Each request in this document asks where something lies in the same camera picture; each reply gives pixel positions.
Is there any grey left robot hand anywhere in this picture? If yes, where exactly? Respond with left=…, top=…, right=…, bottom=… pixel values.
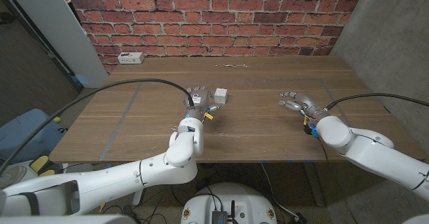
left=182, top=85, right=221, bottom=123

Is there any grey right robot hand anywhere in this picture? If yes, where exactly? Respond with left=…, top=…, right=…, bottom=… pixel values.
left=277, top=91, right=328, bottom=121

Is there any small white block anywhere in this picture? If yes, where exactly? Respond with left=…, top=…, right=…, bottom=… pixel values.
left=213, top=87, right=229, bottom=105

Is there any clear cellophane sheet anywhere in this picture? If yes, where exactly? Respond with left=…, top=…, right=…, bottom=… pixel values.
left=212, top=62, right=251, bottom=139

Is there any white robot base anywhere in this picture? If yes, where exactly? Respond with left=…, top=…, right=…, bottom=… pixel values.
left=180, top=182, right=278, bottom=224

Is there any grey table leg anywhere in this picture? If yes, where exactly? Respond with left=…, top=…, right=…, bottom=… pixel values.
left=303, top=162, right=326, bottom=207

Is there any white power strip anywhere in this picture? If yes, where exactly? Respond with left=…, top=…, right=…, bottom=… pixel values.
left=117, top=52, right=145, bottom=65

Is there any red brick print backdrop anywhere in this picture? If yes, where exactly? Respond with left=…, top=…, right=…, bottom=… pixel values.
left=63, top=0, right=368, bottom=74

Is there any white table leg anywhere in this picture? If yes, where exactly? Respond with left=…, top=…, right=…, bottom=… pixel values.
left=132, top=183, right=145, bottom=207

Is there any black radio box with antenna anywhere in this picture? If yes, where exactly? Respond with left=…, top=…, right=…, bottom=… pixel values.
left=210, top=200, right=237, bottom=224

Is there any black power plug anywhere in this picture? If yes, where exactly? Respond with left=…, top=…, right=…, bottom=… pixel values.
left=291, top=212, right=308, bottom=224

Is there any white partition panel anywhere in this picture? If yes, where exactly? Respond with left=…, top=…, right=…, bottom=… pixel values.
left=3, top=0, right=109, bottom=89

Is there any yellow and black foot pedal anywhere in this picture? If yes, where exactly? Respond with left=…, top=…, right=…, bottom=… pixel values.
left=29, top=154, right=64, bottom=178

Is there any blue plastic bin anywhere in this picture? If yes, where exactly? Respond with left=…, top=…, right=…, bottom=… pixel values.
left=0, top=108, right=66, bottom=166

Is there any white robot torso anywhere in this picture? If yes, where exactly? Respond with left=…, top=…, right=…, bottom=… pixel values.
left=0, top=213, right=138, bottom=224

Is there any grey sneaker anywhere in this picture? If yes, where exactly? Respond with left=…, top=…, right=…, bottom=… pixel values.
left=0, top=165, right=27, bottom=188

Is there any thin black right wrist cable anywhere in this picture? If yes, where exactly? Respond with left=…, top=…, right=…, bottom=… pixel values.
left=316, top=135, right=332, bottom=165

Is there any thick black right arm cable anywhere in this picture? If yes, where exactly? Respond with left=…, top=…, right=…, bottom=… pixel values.
left=324, top=92, right=429, bottom=111

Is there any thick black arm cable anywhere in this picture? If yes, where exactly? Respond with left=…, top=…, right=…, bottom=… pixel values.
left=0, top=78, right=196, bottom=176
left=324, top=92, right=429, bottom=111

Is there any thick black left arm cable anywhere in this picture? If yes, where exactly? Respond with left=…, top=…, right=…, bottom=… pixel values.
left=0, top=78, right=196, bottom=176

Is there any white floor cable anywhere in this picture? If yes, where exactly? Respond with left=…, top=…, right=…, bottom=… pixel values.
left=260, top=163, right=300, bottom=219

